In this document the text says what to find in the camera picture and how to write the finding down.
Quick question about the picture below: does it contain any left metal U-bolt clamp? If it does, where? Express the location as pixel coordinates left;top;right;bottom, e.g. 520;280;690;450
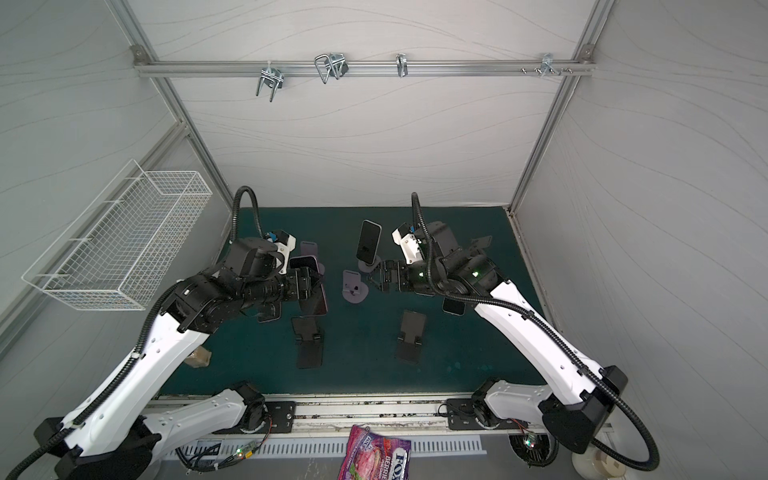
255;62;284;102

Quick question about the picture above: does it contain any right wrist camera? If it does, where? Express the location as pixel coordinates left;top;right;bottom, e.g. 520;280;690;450
392;223;423;265

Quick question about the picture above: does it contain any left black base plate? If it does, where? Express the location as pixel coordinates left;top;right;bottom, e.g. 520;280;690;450
237;401;296;434

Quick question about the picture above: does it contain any white wire basket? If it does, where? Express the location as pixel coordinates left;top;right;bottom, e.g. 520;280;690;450
21;160;212;311

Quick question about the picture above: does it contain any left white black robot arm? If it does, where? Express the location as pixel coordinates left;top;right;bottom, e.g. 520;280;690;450
7;186;322;479

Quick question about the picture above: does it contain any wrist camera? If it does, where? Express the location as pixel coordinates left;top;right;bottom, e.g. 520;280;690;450
267;230;296;274
392;223;423;265

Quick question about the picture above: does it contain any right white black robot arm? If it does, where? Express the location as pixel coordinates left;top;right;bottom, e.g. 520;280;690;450
372;193;660;472

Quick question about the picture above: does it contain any round stand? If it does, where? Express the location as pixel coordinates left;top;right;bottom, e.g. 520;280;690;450
470;235;493;251
357;256;381;274
342;270;369;304
299;241;325;275

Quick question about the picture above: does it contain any small metal bracket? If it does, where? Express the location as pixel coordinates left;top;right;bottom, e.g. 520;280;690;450
395;53;408;78

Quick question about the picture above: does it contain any white vent grille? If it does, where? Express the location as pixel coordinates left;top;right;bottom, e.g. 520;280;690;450
181;435;487;461

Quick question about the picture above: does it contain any front right folding stand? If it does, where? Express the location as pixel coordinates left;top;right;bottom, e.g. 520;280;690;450
395;310;427;364

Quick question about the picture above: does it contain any aluminium cross bar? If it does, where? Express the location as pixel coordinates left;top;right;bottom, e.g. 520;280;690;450
134;57;596;78

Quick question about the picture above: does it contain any phone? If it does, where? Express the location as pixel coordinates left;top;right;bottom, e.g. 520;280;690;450
356;220;382;265
442;298;466;316
289;256;328;316

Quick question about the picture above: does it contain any centre metal U-bolt clamp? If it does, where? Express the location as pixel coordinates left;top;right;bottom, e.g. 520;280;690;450
314;53;349;84

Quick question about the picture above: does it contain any right metal bolt bracket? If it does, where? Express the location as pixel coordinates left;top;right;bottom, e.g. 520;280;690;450
520;53;573;77

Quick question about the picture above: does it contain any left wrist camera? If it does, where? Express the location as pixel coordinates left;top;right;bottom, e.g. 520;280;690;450
267;230;296;274

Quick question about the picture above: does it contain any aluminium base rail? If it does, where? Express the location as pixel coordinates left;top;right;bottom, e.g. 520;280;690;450
137;392;613;442

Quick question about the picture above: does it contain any metal u-bolt clamp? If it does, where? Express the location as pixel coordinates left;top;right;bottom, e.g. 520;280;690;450
314;53;349;84
255;62;284;102

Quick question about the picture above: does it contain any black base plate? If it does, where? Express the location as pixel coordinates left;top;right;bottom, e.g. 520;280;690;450
436;398;530;432
237;401;296;434

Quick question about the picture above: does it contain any black capped glass bottle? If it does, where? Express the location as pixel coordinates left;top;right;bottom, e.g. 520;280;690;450
184;346;212;369

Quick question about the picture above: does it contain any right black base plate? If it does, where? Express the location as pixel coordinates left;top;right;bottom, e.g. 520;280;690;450
436;398;530;432

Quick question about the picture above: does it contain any front left folding stand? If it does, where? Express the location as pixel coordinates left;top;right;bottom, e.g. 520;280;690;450
291;316;324;369

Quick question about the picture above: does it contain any folding stand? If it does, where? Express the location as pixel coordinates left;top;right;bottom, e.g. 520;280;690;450
395;310;427;364
291;316;324;369

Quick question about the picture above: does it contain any pink snack bag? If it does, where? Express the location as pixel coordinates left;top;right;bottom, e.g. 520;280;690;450
337;425;412;480

